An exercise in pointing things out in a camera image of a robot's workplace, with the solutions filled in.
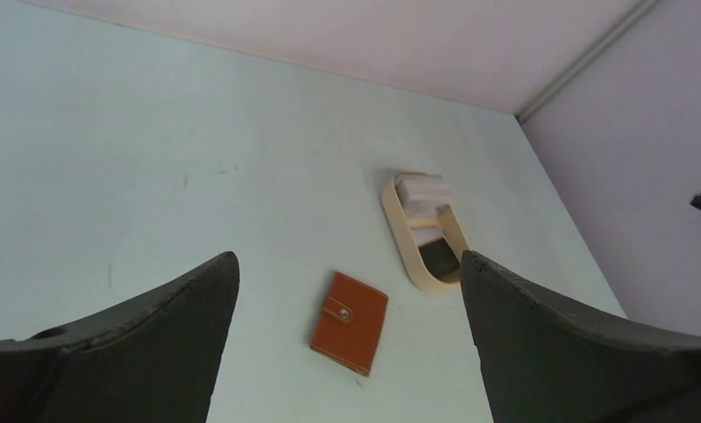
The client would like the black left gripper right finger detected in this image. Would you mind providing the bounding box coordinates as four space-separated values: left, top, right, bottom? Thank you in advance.
461 251 701 422

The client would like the black card in tray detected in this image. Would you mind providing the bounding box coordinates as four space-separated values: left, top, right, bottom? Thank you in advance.
418 238 460 280

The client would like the brown leather card holder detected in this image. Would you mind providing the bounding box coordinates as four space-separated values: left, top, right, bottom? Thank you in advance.
309 272 388 377

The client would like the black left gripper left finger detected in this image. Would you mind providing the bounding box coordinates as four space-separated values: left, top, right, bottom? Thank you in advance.
0 252 240 422

